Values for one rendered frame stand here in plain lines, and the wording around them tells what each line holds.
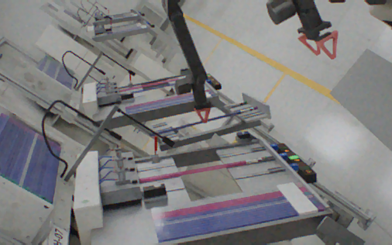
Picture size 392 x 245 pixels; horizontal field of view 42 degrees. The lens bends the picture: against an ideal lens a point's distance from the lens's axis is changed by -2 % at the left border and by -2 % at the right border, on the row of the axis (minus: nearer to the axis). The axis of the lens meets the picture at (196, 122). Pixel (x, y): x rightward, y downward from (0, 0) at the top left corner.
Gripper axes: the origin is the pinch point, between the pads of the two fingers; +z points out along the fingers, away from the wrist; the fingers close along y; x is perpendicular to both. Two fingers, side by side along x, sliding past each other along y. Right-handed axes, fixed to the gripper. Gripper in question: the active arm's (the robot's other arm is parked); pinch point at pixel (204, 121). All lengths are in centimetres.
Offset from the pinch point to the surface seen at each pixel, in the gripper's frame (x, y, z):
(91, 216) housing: -55, 68, 1
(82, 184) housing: -56, 50, -4
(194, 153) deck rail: -10.9, 20.6, 6.4
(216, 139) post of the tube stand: 3.8, 0.0, 10.0
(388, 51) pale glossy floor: 129, -53, 1
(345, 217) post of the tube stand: 60, 6, 65
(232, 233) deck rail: -16, 88, 8
